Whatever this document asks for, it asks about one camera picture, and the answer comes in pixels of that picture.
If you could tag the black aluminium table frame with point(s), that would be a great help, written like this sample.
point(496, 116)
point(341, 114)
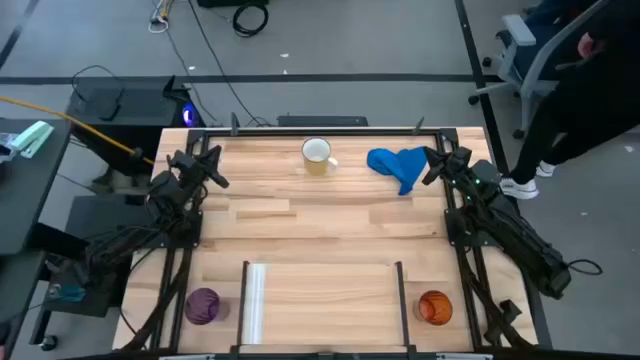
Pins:
point(325, 133)

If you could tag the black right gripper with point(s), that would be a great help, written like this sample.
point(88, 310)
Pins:
point(456, 164)

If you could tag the wooden shelf with black legs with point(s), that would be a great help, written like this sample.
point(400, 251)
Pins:
point(325, 305)

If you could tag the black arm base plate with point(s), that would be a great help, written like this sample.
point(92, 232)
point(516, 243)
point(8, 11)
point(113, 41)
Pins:
point(452, 240)

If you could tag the mint green stapler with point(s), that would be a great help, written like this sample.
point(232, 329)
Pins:
point(32, 137)

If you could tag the purple ball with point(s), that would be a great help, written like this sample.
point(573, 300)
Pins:
point(202, 306)

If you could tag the clear plastic packet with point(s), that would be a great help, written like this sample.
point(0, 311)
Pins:
point(7, 147)

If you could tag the grey and blue office chair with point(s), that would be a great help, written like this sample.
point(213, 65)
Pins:
point(520, 30)

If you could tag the flat black box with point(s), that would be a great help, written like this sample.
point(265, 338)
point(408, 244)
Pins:
point(320, 121)

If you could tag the person's hand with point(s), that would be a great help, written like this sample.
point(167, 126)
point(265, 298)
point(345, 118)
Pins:
point(589, 46)

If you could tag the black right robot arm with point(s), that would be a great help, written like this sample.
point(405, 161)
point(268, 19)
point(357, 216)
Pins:
point(520, 240)

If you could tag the person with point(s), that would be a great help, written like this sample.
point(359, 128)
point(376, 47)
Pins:
point(590, 110)

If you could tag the black caster wheel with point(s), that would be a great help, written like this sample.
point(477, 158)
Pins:
point(48, 343)

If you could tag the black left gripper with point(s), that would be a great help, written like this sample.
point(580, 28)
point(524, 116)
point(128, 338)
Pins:
point(187, 167)

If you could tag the blue cloth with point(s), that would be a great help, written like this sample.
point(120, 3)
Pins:
point(400, 165)

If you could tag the cream enamel mug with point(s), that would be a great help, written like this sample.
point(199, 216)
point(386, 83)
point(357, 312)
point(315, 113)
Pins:
point(316, 162)

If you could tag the black computer tower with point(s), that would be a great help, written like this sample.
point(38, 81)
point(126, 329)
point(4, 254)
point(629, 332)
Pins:
point(135, 110)

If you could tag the blue plastic item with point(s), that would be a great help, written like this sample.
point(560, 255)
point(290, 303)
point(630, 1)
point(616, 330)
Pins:
point(70, 293)

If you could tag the black frame post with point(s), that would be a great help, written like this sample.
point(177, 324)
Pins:
point(418, 126)
point(234, 125)

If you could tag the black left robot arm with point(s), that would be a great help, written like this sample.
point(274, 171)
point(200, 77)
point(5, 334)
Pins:
point(165, 197)

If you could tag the black side desk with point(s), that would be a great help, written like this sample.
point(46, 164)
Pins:
point(25, 200)

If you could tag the person's white shoe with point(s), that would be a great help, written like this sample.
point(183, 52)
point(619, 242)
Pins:
point(545, 169)
point(517, 188)

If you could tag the orange ball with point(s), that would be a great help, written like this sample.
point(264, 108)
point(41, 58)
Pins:
point(435, 307)

